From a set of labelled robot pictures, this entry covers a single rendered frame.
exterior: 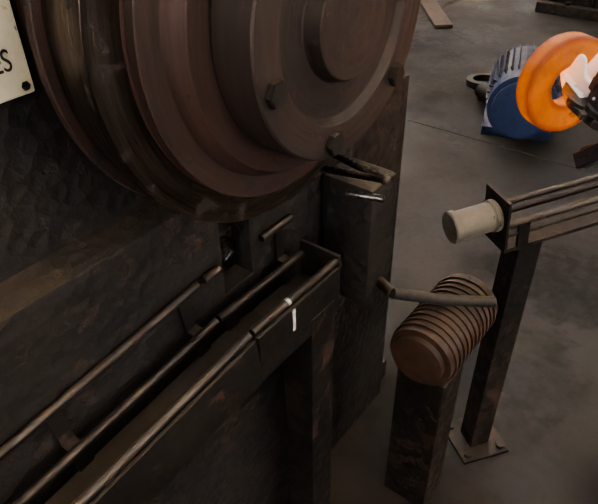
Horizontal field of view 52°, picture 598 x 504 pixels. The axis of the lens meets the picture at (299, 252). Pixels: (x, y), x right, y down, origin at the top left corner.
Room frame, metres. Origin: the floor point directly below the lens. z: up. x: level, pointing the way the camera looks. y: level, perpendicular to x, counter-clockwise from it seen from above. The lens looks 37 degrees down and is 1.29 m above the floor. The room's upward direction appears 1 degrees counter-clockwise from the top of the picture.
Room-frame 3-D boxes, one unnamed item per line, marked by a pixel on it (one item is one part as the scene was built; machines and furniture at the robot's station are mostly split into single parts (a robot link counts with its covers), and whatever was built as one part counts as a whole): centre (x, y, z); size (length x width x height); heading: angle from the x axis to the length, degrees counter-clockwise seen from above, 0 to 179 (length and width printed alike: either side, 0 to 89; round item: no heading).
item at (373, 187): (0.86, -0.10, 0.68); 0.11 x 0.08 x 0.24; 52
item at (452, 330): (0.84, -0.27, 0.27); 0.22 x 0.13 x 0.53; 142
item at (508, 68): (2.69, -1.04, 0.17); 0.57 x 0.31 x 0.34; 162
